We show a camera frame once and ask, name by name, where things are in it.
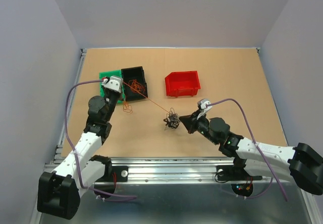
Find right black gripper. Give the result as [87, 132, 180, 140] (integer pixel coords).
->
[180, 109, 219, 145]

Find black and orange cables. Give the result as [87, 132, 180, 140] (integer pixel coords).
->
[122, 81, 181, 130]

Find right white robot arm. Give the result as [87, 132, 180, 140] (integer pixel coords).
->
[179, 112, 322, 195]

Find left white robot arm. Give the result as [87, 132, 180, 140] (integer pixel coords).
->
[37, 89, 121, 219]

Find green plastic bin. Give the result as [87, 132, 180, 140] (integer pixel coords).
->
[99, 70, 125, 104]

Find black plastic bin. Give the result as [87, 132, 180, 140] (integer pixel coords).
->
[121, 66, 148, 101]

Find red plastic bin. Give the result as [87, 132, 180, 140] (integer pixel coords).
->
[165, 71, 201, 97]

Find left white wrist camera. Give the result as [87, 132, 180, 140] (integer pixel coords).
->
[101, 76, 123, 93]

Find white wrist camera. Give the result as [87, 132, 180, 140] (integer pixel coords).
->
[101, 76, 123, 93]
[197, 98, 212, 119]

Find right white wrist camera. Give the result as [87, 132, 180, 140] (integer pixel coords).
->
[197, 98, 212, 119]

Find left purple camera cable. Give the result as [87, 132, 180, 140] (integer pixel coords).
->
[64, 80, 137, 202]

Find aluminium mounting rail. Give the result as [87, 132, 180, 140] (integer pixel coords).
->
[42, 158, 263, 184]

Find aluminium table side frame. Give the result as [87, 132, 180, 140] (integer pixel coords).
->
[54, 48, 87, 162]

